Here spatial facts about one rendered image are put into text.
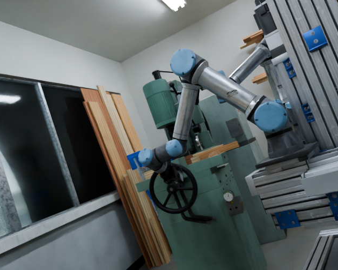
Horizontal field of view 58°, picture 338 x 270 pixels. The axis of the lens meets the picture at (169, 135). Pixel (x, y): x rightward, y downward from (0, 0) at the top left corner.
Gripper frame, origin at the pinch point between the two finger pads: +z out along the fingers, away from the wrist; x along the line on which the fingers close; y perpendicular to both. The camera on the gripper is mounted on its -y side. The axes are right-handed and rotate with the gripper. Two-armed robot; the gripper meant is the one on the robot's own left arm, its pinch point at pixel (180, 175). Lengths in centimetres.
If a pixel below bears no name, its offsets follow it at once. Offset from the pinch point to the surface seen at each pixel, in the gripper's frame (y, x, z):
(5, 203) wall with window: -32, -138, -9
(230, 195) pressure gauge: 10.2, 15.9, 26.8
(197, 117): -56, 7, 34
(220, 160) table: -10.5, 17.3, 22.2
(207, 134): -43, 9, 40
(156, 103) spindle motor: -58, -8, 3
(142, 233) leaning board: -28, -119, 136
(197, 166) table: -12.2, 2.8, 20.6
